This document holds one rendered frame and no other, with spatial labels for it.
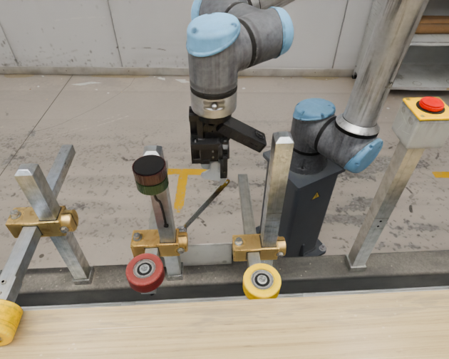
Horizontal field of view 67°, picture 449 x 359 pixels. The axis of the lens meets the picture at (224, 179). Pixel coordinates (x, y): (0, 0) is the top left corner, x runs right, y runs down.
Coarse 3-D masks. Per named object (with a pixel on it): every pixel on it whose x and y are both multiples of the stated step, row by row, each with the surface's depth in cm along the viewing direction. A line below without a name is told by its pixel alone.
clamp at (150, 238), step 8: (136, 232) 84; (144, 232) 84; (152, 232) 84; (176, 232) 84; (184, 232) 85; (144, 240) 83; (152, 240) 83; (176, 240) 83; (184, 240) 83; (136, 248) 82; (144, 248) 82; (160, 248) 82; (168, 248) 83; (176, 248) 83; (184, 248) 83
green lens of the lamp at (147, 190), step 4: (164, 180) 62; (136, 184) 62; (140, 184) 61; (160, 184) 61; (164, 184) 62; (140, 188) 62; (144, 188) 61; (148, 188) 61; (152, 188) 61; (156, 188) 61; (160, 188) 62; (164, 188) 63; (140, 192) 63; (144, 192) 62; (148, 192) 62; (152, 192) 62; (156, 192) 62; (160, 192) 62
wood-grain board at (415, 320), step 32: (32, 320) 65; (64, 320) 65; (96, 320) 65; (128, 320) 65; (160, 320) 65; (192, 320) 65; (224, 320) 65; (256, 320) 65; (288, 320) 65; (320, 320) 65; (352, 320) 65; (384, 320) 65; (416, 320) 65; (448, 320) 65; (0, 352) 61; (32, 352) 61; (64, 352) 61; (96, 352) 61; (128, 352) 61; (160, 352) 61; (192, 352) 61; (224, 352) 61; (256, 352) 61; (288, 352) 61; (320, 352) 61; (352, 352) 61; (384, 352) 61; (416, 352) 61; (448, 352) 61
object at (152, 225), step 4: (152, 204) 92; (152, 208) 91; (152, 212) 90; (152, 216) 89; (152, 220) 88; (152, 224) 87; (156, 224) 87; (148, 228) 87; (152, 228) 87; (156, 228) 87; (152, 248) 82; (156, 248) 82; (148, 252) 81; (152, 252) 81; (156, 252) 81; (156, 288) 77; (148, 292) 76; (152, 292) 76
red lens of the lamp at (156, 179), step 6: (144, 156) 63; (132, 168) 60; (138, 174) 59; (156, 174) 59; (162, 174) 60; (138, 180) 60; (144, 180) 60; (150, 180) 60; (156, 180) 60; (162, 180) 61
